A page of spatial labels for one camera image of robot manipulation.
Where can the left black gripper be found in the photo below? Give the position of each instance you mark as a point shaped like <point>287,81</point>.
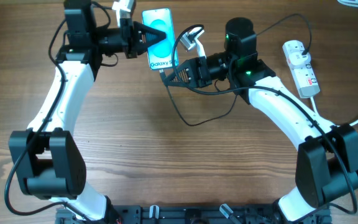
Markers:
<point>127,28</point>

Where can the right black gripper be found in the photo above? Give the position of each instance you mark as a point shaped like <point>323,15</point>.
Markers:
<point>197,73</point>

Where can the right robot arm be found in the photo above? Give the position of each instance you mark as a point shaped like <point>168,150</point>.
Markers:
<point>327,155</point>

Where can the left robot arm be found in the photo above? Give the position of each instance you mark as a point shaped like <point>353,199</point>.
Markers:
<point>47,163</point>

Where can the white USB charger plug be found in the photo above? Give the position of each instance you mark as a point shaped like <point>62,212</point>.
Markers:
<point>297,59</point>

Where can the white power strip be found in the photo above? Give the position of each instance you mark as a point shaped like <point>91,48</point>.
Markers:
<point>304,77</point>

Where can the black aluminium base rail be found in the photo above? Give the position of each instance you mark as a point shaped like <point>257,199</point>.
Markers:
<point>248,214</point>

